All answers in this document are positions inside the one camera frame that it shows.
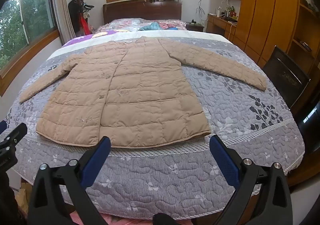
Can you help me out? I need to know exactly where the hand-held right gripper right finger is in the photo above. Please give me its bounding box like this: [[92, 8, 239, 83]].
[[209, 135, 293, 225]]

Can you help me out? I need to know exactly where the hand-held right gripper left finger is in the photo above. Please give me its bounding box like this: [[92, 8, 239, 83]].
[[27, 136, 112, 225]]

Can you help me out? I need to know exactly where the tan quilted coat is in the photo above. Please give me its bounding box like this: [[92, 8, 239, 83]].
[[19, 36, 267, 149]]

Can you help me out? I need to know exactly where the coat rack with clothes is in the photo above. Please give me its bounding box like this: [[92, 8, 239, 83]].
[[67, 0, 96, 38]]

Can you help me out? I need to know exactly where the cardboard box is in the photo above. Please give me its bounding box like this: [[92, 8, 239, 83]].
[[18, 182, 32, 207]]

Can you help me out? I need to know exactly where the bed with grey quilt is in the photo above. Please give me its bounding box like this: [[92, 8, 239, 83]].
[[0, 36, 306, 217]]

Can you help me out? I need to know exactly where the person's pink clothing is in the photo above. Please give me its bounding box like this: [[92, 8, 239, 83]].
[[69, 211, 156, 225]]

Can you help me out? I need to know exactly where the black chair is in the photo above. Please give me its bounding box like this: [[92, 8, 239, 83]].
[[261, 45, 312, 110]]

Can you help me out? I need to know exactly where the large wood-framed window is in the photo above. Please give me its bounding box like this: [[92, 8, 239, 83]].
[[0, 0, 61, 97]]

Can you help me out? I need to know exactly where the purple floral blanket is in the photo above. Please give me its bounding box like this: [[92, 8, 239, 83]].
[[61, 30, 120, 48]]

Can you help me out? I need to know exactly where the wooden desk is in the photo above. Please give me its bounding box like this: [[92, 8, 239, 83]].
[[206, 13, 238, 41]]

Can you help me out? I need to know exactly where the long beige curtain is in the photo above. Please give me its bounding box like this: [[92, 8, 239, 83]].
[[51, 0, 76, 46]]

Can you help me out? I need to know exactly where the dark bedside table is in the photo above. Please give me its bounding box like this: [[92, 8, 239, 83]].
[[185, 19, 205, 32]]

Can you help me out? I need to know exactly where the white bed sheet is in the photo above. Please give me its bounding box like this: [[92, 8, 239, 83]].
[[50, 30, 235, 59]]

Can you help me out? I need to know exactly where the pink floral bedding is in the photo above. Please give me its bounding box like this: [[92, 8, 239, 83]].
[[96, 18, 188, 33]]

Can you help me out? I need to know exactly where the blue cloth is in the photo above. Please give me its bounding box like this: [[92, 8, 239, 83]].
[[138, 22, 178, 32]]

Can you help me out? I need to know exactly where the wooden wardrobe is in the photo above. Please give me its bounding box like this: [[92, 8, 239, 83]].
[[211, 0, 320, 118]]

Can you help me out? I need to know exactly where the white desk lamp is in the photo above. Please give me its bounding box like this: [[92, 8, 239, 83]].
[[216, 0, 232, 18]]

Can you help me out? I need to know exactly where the dark wooden headboard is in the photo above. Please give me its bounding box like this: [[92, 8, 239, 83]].
[[103, 0, 182, 25]]

